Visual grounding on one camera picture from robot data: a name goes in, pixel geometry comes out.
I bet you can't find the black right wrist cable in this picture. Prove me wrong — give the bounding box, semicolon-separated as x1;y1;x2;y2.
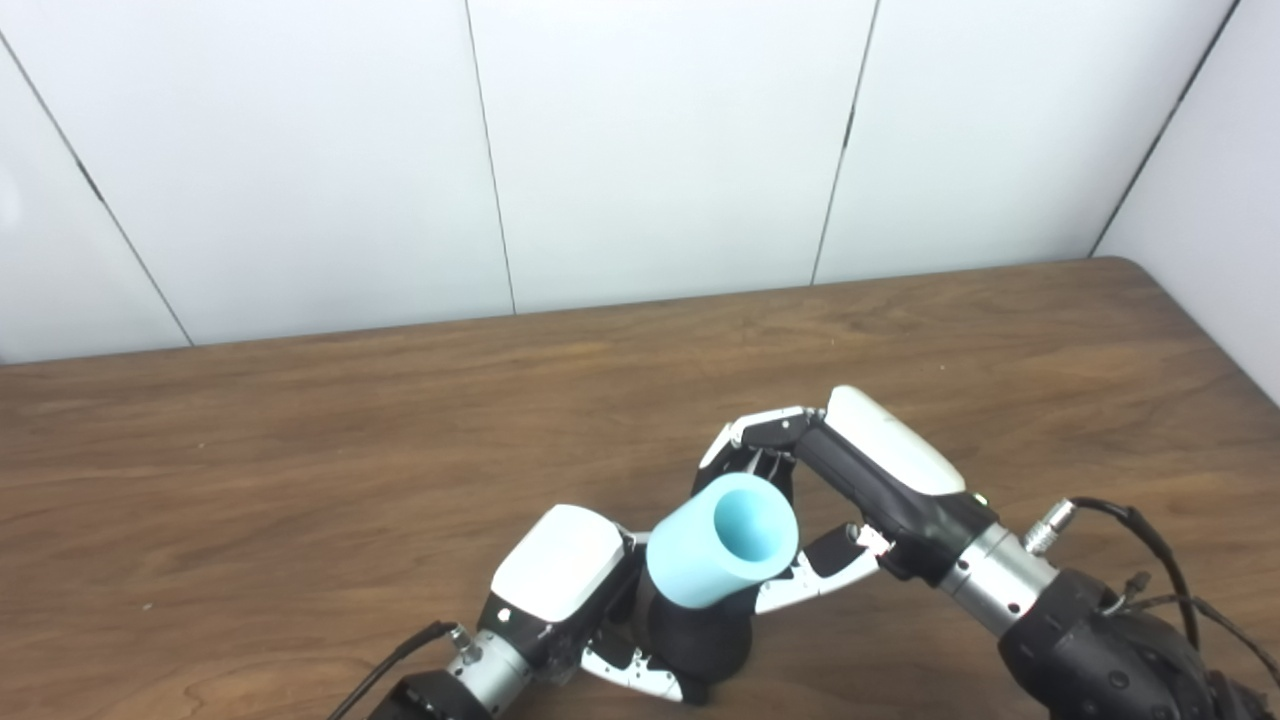
1022;497;1280;691

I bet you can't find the light-blue hose piece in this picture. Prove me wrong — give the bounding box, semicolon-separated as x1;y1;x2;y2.
646;473;799;609

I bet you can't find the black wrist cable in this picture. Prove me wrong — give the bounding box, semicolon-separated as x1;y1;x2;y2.
325;620;461;720
1022;497;1280;691

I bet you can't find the black flared nozzle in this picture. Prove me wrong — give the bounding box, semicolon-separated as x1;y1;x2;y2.
647;595;753;686

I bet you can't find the white and black left hand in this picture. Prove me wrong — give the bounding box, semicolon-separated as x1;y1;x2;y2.
478;504;711;704

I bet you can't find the white and black right hand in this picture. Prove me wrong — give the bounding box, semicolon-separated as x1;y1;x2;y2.
692;385;999;615

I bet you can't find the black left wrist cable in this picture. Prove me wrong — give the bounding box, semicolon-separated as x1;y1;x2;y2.
325;620;461;720

